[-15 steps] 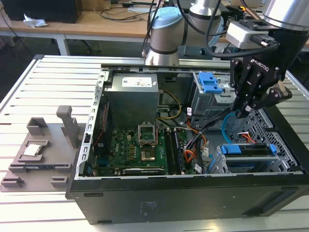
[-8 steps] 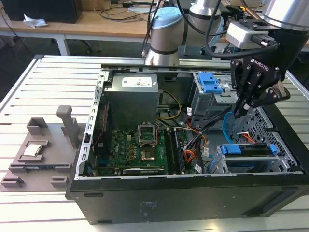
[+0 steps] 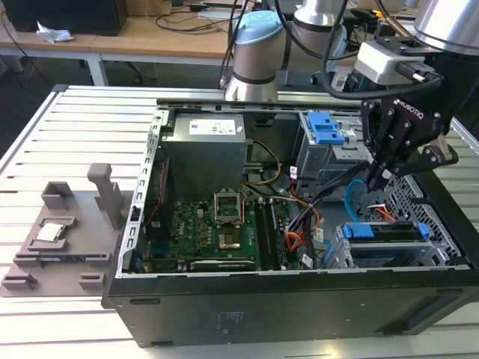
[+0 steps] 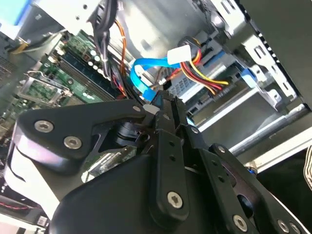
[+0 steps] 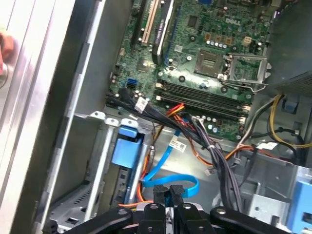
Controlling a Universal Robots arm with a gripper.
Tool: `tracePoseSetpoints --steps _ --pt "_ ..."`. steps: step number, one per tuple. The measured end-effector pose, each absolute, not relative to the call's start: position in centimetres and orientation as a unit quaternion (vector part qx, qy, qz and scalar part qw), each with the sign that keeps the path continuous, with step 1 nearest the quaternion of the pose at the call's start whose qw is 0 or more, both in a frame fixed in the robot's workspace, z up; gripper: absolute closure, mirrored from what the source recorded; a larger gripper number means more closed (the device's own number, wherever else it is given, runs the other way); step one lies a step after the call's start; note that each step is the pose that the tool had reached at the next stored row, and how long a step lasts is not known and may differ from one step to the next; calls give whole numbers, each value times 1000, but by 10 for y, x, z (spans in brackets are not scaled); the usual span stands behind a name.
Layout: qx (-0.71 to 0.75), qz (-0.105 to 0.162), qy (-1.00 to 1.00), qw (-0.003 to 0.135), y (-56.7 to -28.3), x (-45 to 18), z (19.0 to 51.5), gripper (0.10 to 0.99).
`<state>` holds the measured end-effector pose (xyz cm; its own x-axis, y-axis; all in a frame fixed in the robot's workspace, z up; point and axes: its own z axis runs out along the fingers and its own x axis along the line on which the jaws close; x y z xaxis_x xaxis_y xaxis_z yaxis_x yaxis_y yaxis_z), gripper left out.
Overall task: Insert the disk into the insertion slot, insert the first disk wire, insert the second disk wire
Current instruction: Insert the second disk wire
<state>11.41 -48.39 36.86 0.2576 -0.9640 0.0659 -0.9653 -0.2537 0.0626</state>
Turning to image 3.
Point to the silver CPU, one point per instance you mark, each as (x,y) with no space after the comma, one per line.
(49,231)

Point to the hard disk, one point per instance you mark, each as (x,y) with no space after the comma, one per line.
(359,231)

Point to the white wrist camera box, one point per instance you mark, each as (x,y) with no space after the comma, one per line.
(378,61)

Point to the black graphics card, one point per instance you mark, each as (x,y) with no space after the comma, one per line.
(222,265)

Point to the metal disk bay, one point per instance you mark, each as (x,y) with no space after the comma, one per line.
(443,254)

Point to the grey parts rack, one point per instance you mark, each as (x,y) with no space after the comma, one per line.
(86,232)

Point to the grey power supply unit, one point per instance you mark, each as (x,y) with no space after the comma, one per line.
(204,157)

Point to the black RAM slot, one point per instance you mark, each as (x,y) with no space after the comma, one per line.
(263,235)

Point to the grey metal drive cage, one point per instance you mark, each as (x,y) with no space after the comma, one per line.
(325,161)

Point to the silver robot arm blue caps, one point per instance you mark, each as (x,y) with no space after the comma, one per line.
(254,56)

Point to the black box on desk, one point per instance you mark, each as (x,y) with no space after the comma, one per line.
(63,15)

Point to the black open PC case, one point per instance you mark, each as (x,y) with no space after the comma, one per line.
(262,310)

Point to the RAM stick on rack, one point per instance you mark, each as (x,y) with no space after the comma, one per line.
(71,258)

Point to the RAM stick in slot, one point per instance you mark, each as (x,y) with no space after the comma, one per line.
(278,235)

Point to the wooden desk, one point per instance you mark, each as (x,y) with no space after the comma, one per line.
(149,41)

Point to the crumpled white paper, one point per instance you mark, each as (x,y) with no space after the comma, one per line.
(52,33)

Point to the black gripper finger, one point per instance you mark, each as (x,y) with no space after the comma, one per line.
(368,127)
(434,159)

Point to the blue plastic drive latch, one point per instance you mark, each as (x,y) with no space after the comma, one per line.
(323,129)

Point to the CPU socket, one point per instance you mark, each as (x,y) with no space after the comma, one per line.
(230,240)

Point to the green motherboard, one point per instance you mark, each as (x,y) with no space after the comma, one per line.
(194,232)

